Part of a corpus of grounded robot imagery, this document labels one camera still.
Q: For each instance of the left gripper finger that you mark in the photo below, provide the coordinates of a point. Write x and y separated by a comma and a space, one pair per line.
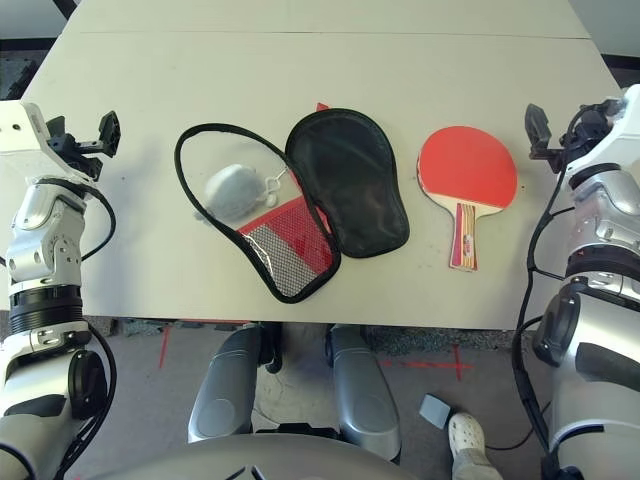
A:
110, 134
56, 129

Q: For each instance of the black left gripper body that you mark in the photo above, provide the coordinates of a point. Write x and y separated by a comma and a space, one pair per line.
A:
75, 145

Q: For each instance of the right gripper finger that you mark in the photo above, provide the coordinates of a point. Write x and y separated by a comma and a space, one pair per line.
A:
538, 130
595, 114

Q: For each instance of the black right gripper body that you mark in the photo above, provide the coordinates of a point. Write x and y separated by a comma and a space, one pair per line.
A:
570, 147

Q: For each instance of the red ping-pong paddle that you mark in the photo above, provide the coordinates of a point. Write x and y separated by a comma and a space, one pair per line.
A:
465, 165

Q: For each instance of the black red paddle case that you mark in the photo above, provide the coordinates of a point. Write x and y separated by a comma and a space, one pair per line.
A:
350, 190

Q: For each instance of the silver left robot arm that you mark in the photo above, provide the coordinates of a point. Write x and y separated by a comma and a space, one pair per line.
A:
45, 240

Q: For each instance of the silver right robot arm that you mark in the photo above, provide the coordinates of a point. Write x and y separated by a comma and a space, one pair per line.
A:
605, 225

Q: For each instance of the black foam floor mat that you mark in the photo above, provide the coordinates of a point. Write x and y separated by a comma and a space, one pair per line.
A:
625, 70
20, 75

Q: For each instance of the dark speckled floor mat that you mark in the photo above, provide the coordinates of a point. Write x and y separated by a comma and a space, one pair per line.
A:
425, 342

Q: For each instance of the silver robot left leg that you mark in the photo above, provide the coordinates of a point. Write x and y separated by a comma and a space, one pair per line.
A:
225, 390

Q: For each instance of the silver robot leg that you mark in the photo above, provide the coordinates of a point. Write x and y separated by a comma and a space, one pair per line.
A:
225, 390
362, 390

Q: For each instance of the small grey box on floor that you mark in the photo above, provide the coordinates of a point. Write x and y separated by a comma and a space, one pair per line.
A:
435, 411

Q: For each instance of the white shoe of bystander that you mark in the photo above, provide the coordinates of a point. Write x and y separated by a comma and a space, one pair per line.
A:
465, 435

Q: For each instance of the silver robot right leg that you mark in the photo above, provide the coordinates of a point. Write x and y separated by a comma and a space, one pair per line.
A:
362, 390

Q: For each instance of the silver robot torso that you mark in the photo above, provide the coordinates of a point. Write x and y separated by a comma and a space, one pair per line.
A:
250, 460

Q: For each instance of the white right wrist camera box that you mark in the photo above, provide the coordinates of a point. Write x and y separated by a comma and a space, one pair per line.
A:
622, 130

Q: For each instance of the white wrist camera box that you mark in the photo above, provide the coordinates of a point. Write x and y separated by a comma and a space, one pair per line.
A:
20, 125
622, 130

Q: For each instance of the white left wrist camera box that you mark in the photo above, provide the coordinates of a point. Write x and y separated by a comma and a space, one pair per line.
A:
20, 125

